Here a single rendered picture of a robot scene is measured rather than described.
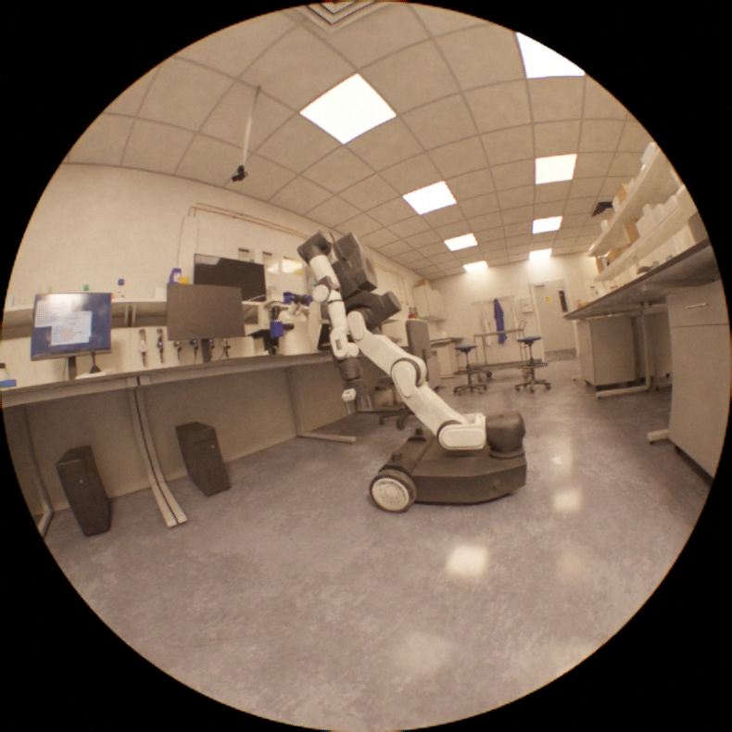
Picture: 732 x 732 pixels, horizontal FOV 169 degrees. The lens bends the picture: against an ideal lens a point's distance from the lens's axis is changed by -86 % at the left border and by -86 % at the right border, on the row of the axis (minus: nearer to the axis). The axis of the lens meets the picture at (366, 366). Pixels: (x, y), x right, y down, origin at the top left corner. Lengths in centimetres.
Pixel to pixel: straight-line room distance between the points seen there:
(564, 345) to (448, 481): 619
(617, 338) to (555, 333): 395
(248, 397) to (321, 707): 211
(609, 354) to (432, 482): 251
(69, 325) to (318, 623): 166
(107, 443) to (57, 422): 42
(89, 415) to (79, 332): 62
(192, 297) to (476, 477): 173
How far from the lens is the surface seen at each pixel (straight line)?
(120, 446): 201
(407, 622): 75
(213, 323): 162
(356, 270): 123
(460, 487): 104
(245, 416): 222
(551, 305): 696
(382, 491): 110
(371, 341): 115
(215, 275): 218
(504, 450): 113
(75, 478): 155
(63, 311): 167
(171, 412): 201
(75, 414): 203
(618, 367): 315
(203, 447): 154
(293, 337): 157
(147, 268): 234
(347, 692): 69
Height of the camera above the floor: 66
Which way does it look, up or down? 1 degrees down
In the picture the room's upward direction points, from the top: 8 degrees counter-clockwise
